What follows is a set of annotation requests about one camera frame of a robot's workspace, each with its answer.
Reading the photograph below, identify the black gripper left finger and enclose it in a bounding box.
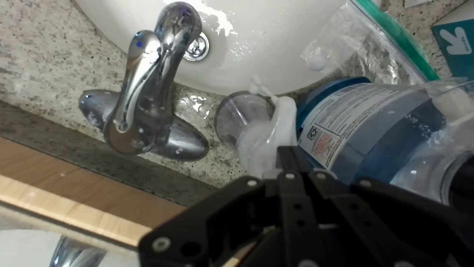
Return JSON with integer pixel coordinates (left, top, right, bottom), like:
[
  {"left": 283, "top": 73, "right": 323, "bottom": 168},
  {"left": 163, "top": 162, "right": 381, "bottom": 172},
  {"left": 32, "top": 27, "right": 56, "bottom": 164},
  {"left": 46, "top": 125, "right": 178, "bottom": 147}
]
[{"left": 138, "top": 146, "right": 299, "bottom": 267}]

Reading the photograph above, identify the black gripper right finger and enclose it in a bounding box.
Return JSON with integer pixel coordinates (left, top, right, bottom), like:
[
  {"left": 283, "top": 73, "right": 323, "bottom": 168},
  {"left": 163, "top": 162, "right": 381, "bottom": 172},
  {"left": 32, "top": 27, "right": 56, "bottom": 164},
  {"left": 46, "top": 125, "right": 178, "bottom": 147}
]
[{"left": 290, "top": 146, "right": 474, "bottom": 267}]

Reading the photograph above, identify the clear soap dispenser white pump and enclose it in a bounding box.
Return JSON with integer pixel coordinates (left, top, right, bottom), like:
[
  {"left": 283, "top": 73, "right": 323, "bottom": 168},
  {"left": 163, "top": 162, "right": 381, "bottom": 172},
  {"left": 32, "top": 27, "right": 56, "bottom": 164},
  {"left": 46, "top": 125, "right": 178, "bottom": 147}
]
[{"left": 213, "top": 77, "right": 301, "bottom": 181}]

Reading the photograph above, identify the blue mouthwash bottle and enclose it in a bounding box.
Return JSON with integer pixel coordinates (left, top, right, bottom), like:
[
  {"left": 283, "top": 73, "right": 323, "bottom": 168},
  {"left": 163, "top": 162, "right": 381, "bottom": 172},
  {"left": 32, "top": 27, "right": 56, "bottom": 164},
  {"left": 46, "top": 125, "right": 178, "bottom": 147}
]
[{"left": 295, "top": 76, "right": 474, "bottom": 208}]

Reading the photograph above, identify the wood framed mirror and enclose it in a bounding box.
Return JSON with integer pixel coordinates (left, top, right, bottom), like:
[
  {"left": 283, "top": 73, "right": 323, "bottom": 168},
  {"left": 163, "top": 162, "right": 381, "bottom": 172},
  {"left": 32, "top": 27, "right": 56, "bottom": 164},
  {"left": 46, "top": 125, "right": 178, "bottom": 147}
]
[{"left": 0, "top": 135, "right": 200, "bottom": 267}]

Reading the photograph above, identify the chrome faucet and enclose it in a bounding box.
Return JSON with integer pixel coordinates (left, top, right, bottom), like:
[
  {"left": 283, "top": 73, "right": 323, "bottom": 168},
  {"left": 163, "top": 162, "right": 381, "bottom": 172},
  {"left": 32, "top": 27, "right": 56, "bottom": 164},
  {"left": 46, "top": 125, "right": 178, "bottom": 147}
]
[{"left": 77, "top": 0, "right": 212, "bottom": 164}]

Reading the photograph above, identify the clear zip bag green strip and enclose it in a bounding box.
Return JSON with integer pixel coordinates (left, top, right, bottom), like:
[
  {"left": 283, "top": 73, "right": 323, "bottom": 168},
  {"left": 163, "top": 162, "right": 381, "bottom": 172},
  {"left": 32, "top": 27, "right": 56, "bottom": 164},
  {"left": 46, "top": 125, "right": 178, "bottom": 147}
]
[{"left": 299, "top": 0, "right": 441, "bottom": 89}]

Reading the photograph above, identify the white oval sink basin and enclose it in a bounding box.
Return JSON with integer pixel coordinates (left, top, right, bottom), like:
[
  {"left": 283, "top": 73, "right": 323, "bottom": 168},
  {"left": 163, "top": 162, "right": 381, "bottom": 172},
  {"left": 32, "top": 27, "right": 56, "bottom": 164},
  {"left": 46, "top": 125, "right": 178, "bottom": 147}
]
[{"left": 72, "top": 0, "right": 358, "bottom": 98}]

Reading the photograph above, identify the chrome sink drain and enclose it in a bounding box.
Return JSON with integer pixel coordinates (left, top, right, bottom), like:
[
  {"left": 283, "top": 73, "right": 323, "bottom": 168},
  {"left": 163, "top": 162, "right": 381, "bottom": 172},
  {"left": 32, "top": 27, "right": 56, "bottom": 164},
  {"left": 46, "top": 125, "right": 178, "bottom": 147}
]
[{"left": 184, "top": 31, "right": 212, "bottom": 64}]

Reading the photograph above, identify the white teal carton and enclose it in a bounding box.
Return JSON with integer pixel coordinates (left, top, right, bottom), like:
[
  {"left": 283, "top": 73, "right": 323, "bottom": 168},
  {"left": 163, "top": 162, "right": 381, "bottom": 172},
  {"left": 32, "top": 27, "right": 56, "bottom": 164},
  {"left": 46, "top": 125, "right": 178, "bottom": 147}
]
[{"left": 429, "top": 0, "right": 474, "bottom": 82}]

